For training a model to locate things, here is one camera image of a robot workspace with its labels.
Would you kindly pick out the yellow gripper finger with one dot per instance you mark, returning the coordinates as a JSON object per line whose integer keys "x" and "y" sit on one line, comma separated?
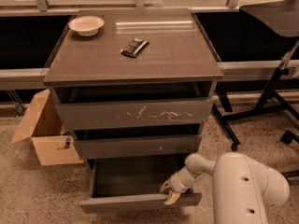
{"x": 172, "y": 198}
{"x": 166, "y": 187}

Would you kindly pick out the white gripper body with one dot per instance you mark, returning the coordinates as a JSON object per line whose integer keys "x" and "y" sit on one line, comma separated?
{"x": 177, "y": 184}

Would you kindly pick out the grey bottom drawer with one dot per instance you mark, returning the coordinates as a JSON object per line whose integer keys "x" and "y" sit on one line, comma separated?
{"x": 133, "y": 183}

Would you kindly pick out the grey drawer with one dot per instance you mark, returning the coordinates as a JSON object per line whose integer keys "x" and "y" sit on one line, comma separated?
{"x": 133, "y": 183}
{"x": 133, "y": 147}
{"x": 108, "y": 115}

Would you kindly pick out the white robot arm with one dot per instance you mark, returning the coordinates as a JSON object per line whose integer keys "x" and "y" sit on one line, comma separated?
{"x": 242, "y": 188}

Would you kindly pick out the grey top drawer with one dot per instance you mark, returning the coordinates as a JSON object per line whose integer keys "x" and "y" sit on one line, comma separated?
{"x": 108, "y": 115}

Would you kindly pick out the grey middle drawer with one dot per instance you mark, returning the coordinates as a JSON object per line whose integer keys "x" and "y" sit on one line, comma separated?
{"x": 133, "y": 147}

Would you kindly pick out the grey drawer cabinet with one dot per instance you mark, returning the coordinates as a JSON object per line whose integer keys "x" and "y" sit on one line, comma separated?
{"x": 177, "y": 64}

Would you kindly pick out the open cardboard box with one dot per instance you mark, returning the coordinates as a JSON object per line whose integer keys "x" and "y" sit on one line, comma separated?
{"x": 41, "y": 123}

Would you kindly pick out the white bowl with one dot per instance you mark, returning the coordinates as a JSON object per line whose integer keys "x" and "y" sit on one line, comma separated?
{"x": 86, "y": 25}

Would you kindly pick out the black rolling stand table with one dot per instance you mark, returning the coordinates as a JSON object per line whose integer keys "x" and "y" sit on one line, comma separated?
{"x": 281, "y": 17}

